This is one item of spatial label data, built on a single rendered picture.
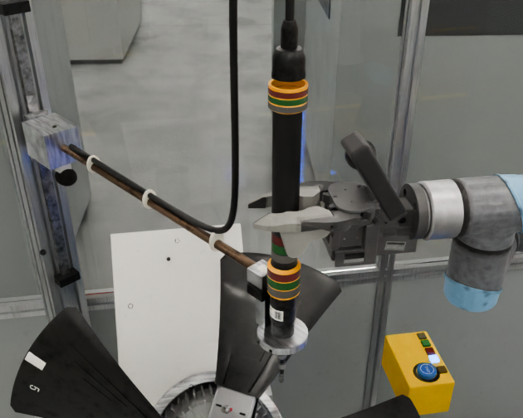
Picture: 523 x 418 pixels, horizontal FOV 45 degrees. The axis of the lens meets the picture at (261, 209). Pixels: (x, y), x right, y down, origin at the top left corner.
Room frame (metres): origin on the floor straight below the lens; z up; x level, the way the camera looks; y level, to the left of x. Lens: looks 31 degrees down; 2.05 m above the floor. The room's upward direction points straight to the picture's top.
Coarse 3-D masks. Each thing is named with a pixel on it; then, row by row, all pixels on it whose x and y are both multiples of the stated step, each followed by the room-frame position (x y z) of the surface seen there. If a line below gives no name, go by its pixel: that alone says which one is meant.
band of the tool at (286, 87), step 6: (270, 84) 0.65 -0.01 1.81; (276, 84) 0.67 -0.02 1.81; (282, 84) 0.67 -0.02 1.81; (288, 84) 0.67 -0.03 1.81; (294, 84) 0.67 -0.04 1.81; (300, 84) 0.67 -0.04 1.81; (306, 84) 0.65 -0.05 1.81; (276, 90) 0.63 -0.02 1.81; (282, 90) 0.63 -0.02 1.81; (288, 90) 0.63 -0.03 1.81; (294, 90) 0.63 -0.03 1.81; (300, 90) 0.63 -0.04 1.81; (270, 102) 0.64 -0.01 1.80; (306, 102) 0.64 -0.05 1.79
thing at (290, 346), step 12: (264, 264) 0.69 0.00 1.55; (252, 276) 0.67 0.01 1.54; (264, 276) 0.66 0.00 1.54; (252, 288) 0.67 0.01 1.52; (264, 288) 0.66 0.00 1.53; (264, 300) 0.66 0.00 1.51; (264, 312) 0.66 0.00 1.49; (264, 324) 0.66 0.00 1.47; (300, 324) 0.66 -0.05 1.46; (264, 336) 0.64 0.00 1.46; (300, 336) 0.64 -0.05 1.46; (264, 348) 0.63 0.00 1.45; (276, 348) 0.62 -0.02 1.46; (288, 348) 0.62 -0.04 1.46; (300, 348) 0.63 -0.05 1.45
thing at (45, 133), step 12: (36, 120) 1.11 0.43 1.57; (48, 120) 1.11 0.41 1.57; (60, 120) 1.11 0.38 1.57; (24, 132) 1.10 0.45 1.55; (36, 132) 1.06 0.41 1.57; (48, 132) 1.06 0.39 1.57; (60, 132) 1.06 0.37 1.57; (72, 132) 1.08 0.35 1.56; (36, 144) 1.07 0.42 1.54; (48, 144) 1.05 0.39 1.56; (60, 144) 1.06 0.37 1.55; (36, 156) 1.08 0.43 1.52; (48, 156) 1.04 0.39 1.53; (60, 156) 1.06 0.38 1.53; (48, 168) 1.05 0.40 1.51
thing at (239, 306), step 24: (240, 288) 0.85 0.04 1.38; (312, 288) 0.81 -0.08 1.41; (336, 288) 0.80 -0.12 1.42; (240, 312) 0.82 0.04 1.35; (312, 312) 0.77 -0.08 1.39; (240, 336) 0.78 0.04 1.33; (240, 360) 0.75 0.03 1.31; (264, 360) 0.73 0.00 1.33; (240, 384) 0.72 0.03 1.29; (264, 384) 0.70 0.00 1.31
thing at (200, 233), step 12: (72, 156) 1.03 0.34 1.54; (96, 168) 0.97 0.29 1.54; (108, 180) 0.95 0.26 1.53; (132, 192) 0.89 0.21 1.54; (156, 204) 0.85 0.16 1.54; (168, 216) 0.82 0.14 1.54; (192, 228) 0.78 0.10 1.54; (204, 240) 0.76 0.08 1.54; (228, 252) 0.72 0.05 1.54; (240, 252) 0.72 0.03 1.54; (240, 264) 0.70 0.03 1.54; (252, 264) 0.69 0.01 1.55
